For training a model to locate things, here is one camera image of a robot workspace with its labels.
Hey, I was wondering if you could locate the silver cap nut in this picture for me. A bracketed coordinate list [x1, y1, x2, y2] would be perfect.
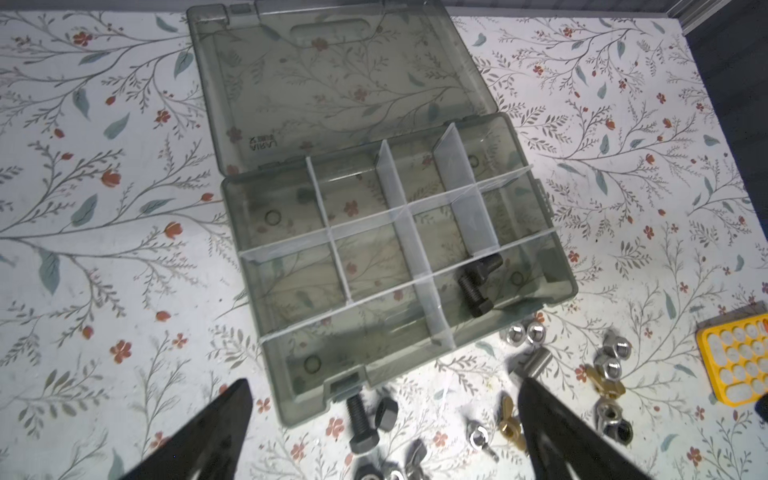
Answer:
[602, 331, 633, 361]

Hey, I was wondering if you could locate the yellow tray with white cells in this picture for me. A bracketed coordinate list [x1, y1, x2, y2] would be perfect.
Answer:
[696, 314, 767, 407]

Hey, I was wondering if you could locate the black hex nut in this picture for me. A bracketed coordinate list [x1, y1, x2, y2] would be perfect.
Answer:
[374, 397, 399, 432]

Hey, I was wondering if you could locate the silver wing nut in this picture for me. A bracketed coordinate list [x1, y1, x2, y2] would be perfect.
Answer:
[467, 420, 500, 463]

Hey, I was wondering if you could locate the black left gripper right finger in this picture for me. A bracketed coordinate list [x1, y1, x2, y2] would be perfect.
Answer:
[518, 378, 648, 480]

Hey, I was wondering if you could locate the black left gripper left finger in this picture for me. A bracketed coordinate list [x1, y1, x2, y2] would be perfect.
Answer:
[124, 378, 253, 479]

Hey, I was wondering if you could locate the transparent green compartment organizer box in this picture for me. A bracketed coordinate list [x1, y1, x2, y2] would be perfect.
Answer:
[187, 1, 578, 428]

